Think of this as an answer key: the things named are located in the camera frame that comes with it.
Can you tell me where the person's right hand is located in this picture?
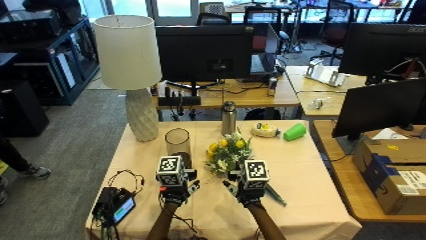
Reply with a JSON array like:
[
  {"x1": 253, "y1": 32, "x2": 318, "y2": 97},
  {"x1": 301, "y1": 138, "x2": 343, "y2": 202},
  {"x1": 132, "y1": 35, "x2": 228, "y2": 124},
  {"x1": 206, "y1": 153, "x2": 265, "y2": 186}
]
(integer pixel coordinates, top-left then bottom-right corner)
[{"x1": 221, "y1": 169, "x2": 270, "y2": 207}]

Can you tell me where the person's left hand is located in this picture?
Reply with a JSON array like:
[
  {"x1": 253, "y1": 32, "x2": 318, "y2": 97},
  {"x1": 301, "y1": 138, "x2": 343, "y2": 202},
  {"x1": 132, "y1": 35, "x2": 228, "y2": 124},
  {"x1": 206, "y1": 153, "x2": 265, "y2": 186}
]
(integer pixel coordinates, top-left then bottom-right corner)
[{"x1": 157, "y1": 151, "x2": 202, "y2": 205}]

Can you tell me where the clear glass cylinder vase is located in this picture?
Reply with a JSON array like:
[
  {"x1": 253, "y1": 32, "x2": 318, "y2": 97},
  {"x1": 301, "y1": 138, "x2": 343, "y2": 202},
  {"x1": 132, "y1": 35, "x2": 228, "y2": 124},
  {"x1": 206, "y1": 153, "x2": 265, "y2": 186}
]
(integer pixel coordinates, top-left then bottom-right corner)
[{"x1": 164, "y1": 127, "x2": 193, "y2": 159}]

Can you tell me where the yellow and white flower bouquet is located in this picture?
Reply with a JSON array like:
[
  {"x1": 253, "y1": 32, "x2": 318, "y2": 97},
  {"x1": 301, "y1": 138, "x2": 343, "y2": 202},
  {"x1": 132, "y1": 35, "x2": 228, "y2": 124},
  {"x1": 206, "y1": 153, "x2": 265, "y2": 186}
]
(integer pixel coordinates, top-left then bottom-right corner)
[{"x1": 204, "y1": 130, "x2": 287, "y2": 208}]

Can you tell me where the white marker cube left glove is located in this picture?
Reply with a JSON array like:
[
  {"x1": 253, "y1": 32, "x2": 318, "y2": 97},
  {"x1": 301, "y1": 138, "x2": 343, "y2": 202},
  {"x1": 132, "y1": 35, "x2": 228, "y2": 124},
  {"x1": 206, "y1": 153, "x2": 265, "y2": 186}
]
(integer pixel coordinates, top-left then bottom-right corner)
[{"x1": 154, "y1": 155, "x2": 186, "y2": 187}]

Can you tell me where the white marker cube glove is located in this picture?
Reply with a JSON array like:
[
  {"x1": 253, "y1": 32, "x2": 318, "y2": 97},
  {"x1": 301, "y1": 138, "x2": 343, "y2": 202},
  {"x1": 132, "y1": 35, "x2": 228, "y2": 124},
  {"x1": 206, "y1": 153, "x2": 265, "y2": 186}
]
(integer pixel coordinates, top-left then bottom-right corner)
[
  {"x1": 154, "y1": 155, "x2": 186, "y2": 187},
  {"x1": 238, "y1": 159, "x2": 271, "y2": 191}
]

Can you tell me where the white marker cube right glove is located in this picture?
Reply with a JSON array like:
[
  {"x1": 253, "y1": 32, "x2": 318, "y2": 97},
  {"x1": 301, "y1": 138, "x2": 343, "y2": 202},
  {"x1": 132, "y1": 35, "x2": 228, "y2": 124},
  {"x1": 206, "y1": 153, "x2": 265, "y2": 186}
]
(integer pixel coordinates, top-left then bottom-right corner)
[{"x1": 238, "y1": 159, "x2": 271, "y2": 191}]

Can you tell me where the beige tablecloth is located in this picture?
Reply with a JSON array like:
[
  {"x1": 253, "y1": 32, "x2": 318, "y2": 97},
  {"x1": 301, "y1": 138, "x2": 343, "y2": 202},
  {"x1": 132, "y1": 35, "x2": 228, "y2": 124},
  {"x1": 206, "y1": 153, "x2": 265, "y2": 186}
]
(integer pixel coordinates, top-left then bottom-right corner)
[{"x1": 84, "y1": 119, "x2": 363, "y2": 240}]

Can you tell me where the steel water bottle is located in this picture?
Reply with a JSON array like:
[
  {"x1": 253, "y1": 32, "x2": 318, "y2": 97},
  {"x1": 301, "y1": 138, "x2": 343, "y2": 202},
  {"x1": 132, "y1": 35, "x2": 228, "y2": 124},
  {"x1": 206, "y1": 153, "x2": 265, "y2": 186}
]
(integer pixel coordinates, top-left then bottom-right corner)
[{"x1": 220, "y1": 100, "x2": 238, "y2": 137}]

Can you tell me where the black device with lit screen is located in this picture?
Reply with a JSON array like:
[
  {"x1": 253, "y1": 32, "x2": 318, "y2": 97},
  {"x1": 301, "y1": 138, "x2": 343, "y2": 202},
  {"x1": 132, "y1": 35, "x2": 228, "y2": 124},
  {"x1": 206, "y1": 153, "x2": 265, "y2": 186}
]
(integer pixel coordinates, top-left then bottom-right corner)
[{"x1": 92, "y1": 186, "x2": 137, "y2": 228}]

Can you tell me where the green plastic cup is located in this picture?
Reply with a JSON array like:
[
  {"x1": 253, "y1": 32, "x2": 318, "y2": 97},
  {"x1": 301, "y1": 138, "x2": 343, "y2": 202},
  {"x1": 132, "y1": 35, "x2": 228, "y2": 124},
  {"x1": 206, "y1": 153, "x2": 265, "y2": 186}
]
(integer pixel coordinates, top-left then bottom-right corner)
[{"x1": 282, "y1": 122, "x2": 309, "y2": 142}]

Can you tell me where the black backpack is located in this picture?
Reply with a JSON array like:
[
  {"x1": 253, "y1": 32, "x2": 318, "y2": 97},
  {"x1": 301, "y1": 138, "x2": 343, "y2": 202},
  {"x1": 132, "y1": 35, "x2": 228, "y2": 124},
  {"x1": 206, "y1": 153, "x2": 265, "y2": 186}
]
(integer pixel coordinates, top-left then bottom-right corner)
[{"x1": 242, "y1": 107, "x2": 282, "y2": 121}]

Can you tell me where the wooden desk with monitor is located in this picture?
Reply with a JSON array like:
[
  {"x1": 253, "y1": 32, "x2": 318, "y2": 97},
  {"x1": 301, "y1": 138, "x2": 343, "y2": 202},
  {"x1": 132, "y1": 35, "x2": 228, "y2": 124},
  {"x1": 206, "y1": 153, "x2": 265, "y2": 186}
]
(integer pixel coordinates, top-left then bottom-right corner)
[{"x1": 152, "y1": 73, "x2": 302, "y2": 110}]

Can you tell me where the wooden desk with cardboard box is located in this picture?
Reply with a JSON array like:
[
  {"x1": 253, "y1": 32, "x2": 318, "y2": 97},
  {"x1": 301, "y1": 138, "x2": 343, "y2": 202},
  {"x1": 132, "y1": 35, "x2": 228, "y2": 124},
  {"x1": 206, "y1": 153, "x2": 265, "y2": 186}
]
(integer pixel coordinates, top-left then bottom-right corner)
[{"x1": 311, "y1": 119, "x2": 426, "y2": 224}]

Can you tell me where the silver drink can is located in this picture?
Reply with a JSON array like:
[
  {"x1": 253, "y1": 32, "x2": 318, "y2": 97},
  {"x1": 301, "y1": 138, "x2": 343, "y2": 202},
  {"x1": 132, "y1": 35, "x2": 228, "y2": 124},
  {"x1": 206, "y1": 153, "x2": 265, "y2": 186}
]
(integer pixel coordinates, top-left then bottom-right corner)
[{"x1": 266, "y1": 76, "x2": 279, "y2": 98}]

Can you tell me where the small white gadget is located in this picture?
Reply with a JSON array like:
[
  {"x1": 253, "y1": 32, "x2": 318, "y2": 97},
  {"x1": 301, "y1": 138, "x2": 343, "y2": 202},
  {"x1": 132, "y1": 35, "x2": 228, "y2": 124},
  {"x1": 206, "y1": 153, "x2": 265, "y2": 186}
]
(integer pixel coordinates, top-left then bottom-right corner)
[{"x1": 307, "y1": 96, "x2": 333, "y2": 111}]

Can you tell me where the wooden desk with white stand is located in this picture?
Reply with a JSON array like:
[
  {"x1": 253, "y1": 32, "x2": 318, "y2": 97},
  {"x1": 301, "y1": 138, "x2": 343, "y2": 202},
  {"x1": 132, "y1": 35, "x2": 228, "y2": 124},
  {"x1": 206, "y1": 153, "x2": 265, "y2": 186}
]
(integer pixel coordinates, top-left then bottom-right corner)
[{"x1": 283, "y1": 65, "x2": 370, "y2": 118}]

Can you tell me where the black monitor on stand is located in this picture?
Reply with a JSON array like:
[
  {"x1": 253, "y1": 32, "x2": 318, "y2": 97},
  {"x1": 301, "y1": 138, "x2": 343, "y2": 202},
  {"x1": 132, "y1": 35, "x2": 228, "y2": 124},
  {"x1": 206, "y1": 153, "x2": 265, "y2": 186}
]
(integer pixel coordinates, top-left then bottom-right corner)
[{"x1": 154, "y1": 24, "x2": 255, "y2": 98}]

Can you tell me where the open grey laptop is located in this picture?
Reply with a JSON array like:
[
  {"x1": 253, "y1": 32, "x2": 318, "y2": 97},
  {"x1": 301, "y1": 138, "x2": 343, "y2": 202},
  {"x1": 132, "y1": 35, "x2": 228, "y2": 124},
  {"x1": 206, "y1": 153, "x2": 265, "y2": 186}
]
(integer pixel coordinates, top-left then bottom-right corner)
[{"x1": 249, "y1": 23, "x2": 285, "y2": 77}]

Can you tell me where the white table lamp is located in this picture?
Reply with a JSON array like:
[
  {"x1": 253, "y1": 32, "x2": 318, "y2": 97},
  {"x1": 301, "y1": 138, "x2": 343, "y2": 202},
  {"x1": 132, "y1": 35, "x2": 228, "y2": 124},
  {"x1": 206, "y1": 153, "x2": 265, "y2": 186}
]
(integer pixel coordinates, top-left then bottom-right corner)
[{"x1": 92, "y1": 14, "x2": 164, "y2": 143}]

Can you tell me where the brown cardboard box blue tape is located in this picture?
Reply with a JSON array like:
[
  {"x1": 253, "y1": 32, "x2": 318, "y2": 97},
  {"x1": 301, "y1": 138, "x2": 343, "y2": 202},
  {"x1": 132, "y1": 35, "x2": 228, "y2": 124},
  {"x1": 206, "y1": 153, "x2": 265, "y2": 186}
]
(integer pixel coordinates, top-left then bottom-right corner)
[{"x1": 351, "y1": 127, "x2": 426, "y2": 216}]

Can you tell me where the white plastic stand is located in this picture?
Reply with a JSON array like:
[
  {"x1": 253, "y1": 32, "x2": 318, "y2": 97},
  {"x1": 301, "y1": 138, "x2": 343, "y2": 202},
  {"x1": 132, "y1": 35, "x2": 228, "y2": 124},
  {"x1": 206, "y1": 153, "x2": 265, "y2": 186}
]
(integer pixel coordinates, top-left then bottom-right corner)
[{"x1": 305, "y1": 57, "x2": 347, "y2": 88}]

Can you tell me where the white sheet of paper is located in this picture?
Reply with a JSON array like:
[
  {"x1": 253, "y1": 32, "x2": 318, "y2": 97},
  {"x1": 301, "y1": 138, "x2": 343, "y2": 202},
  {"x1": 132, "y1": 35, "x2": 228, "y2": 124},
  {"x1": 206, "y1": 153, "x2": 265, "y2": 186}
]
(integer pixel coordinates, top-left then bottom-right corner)
[{"x1": 371, "y1": 127, "x2": 409, "y2": 141}]

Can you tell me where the black tilted monitor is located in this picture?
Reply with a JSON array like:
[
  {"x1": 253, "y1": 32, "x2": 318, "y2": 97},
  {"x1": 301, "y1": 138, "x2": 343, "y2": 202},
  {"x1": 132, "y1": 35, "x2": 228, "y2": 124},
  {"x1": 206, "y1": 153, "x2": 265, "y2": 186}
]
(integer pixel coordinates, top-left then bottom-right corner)
[{"x1": 330, "y1": 77, "x2": 426, "y2": 140}]

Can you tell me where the blue shelf cabinet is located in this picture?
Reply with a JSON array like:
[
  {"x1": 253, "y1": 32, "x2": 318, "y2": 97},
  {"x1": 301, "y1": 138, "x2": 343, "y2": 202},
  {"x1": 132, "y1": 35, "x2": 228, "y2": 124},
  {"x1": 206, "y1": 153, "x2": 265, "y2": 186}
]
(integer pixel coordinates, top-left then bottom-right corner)
[{"x1": 0, "y1": 16, "x2": 101, "y2": 107}]

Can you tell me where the black case on floor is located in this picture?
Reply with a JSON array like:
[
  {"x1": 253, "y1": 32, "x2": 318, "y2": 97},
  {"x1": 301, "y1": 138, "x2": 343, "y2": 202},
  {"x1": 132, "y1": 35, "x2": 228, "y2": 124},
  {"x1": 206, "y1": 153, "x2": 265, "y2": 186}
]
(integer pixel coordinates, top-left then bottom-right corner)
[{"x1": 0, "y1": 79, "x2": 50, "y2": 138}]

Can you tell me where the black office chair red seat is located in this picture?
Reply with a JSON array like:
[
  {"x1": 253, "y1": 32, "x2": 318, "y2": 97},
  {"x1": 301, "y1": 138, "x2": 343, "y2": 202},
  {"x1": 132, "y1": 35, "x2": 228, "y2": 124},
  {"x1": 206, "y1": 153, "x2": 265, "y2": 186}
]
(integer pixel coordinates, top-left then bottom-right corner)
[{"x1": 317, "y1": 0, "x2": 357, "y2": 66}]

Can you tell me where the large black monitor with logo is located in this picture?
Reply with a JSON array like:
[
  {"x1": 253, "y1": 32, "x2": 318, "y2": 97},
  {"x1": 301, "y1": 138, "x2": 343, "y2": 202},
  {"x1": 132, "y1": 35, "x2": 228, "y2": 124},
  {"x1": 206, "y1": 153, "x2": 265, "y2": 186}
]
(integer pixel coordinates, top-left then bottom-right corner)
[{"x1": 338, "y1": 22, "x2": 426, "y2": 85}]

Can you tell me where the black box on cabinet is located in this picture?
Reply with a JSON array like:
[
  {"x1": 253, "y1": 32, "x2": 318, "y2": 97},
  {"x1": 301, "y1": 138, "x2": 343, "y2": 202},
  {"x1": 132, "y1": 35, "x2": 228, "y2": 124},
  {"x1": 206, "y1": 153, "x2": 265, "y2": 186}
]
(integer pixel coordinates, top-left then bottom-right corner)
[{"x1": 0, "y1": 8, "x2": 62, "y2": 35}]

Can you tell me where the black glove cable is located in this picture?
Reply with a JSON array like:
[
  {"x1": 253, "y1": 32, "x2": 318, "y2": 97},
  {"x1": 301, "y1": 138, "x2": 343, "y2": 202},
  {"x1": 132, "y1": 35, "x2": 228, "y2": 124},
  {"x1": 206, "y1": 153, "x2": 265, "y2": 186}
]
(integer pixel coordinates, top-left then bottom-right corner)
[{"x1": 169, "y1": 211, "x2": 200, "y2": 240}]

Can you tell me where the thin black looped cable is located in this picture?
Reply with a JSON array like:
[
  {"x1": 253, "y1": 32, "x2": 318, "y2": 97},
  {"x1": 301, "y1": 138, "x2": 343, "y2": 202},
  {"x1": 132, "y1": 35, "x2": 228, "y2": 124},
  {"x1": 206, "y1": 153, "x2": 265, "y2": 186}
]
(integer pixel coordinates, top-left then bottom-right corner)
[{"x1": 106, "y1": 169, "x2": 146, "y2": 196}]

